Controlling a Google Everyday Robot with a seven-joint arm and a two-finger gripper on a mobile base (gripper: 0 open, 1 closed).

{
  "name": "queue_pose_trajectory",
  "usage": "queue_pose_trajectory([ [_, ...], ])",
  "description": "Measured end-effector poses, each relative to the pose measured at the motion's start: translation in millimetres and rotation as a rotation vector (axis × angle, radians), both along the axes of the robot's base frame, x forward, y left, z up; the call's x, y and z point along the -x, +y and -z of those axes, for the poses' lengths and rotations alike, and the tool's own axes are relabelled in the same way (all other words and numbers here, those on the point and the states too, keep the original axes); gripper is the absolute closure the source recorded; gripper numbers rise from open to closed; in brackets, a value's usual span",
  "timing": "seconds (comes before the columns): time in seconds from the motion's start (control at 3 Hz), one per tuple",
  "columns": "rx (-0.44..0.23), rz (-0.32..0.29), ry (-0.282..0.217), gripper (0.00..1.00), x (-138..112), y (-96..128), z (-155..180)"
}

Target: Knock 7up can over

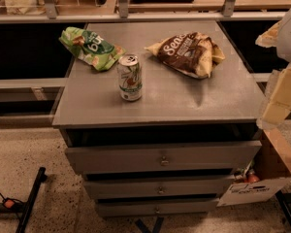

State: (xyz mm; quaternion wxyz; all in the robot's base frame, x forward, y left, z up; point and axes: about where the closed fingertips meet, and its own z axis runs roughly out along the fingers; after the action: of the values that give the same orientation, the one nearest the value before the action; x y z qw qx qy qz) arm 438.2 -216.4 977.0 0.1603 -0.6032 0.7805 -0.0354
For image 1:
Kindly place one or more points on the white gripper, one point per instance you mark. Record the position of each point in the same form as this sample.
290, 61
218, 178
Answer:
277, 104

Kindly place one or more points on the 7up soda can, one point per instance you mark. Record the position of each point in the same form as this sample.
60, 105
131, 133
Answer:
129, 77

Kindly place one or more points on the brown and yellow chip bag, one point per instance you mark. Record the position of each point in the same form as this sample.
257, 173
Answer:
193, 54

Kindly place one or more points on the cardboard box with label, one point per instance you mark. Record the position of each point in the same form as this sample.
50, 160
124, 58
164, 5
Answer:
272, 165

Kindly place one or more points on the orange bottle in box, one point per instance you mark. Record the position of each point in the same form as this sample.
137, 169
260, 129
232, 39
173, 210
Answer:
252, 177

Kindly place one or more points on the top grey drawer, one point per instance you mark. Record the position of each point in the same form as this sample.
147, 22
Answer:
161, 157

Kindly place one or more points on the grey drawer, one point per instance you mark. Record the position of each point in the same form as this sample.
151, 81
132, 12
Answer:
161, 157
160, 207
157, 187

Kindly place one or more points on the grey drawer cabinet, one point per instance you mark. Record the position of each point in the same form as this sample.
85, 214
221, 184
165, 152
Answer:
173, 109

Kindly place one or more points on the black stand leg right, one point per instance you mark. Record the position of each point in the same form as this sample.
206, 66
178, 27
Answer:
284, 200

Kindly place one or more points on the black stand leg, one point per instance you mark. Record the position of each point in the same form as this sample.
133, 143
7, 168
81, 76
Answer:
284, 200
28, 207

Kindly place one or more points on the middle grey drawer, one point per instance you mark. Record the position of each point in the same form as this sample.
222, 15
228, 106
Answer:
157, 187

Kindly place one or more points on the bottom grey drawer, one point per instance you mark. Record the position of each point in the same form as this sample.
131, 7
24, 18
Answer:
160, 207

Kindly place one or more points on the green snack bag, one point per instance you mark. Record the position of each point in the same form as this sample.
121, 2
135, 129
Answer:
91, 48

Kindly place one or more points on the black stand leg left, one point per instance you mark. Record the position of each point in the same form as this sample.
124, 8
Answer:
28, 207

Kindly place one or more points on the metal railing frame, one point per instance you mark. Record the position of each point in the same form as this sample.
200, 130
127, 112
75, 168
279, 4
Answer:
32, 11

